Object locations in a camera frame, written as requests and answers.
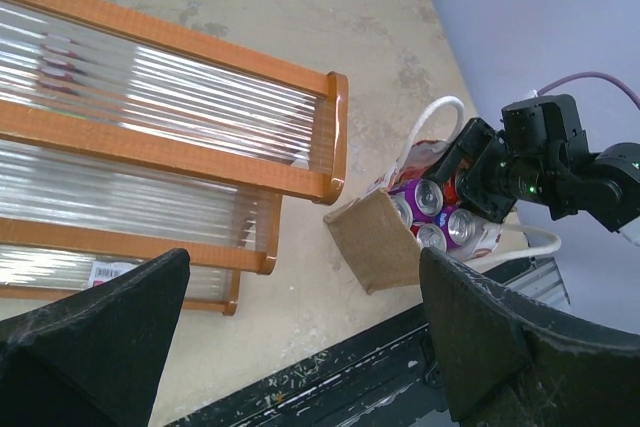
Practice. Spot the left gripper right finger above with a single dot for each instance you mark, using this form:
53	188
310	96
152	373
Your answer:
508	360

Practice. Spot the canvas tote bag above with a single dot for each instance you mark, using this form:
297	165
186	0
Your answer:
383	253

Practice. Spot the purple fanta can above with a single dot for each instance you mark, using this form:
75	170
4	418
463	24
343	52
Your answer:
426	198
462	227
403	209

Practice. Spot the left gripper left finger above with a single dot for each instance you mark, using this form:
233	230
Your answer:
94	358

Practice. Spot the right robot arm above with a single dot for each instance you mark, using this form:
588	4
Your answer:
605	185

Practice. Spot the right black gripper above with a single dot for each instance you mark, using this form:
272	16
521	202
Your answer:
494	179

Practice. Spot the orange wooden shelf rack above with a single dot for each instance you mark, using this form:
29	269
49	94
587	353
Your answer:
124	136

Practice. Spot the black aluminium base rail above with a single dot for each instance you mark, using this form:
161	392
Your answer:
384	376

